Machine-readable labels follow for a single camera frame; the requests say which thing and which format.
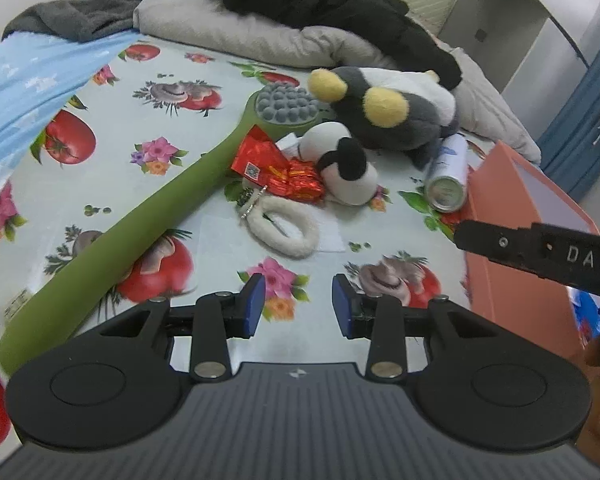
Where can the small panda plush toy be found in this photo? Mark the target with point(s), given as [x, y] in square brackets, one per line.
[341, 162]

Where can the grey wardrobe cabinet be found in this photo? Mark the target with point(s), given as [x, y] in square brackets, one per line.
[535, 52]

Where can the blue curtain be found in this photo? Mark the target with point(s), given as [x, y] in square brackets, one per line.
[571, 144]

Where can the grey duvet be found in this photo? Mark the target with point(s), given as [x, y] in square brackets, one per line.
[208, 24]

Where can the dark grey blanket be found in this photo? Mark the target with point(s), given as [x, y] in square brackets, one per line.
[75, 20]

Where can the green massage hammer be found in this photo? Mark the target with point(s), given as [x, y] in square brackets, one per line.
[59, 308]

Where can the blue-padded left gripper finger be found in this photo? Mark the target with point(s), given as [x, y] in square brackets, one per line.
[218, 317]

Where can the white tissue paper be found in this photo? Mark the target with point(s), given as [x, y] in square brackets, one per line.
[224, 230]

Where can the light blue star sheet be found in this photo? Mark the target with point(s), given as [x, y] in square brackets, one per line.
[38, 75]

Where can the white spray can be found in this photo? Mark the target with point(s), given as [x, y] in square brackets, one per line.
[446, 183]

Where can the grey penguin plush toy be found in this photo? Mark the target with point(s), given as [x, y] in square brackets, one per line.
[407, 112]

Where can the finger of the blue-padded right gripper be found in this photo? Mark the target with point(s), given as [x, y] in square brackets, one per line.
[379, 319]

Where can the pink cardboard box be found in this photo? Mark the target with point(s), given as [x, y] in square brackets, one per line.
[508, 195]

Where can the blue red plastic bag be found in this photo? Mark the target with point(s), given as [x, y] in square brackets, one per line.
[586, 311]

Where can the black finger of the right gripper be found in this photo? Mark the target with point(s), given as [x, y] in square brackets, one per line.
[561, 255]

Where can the white fluffy scrunchie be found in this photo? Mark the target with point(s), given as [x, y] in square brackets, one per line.
[283, 225]

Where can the red foil wrapper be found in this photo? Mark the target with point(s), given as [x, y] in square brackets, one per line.
[261, 162]

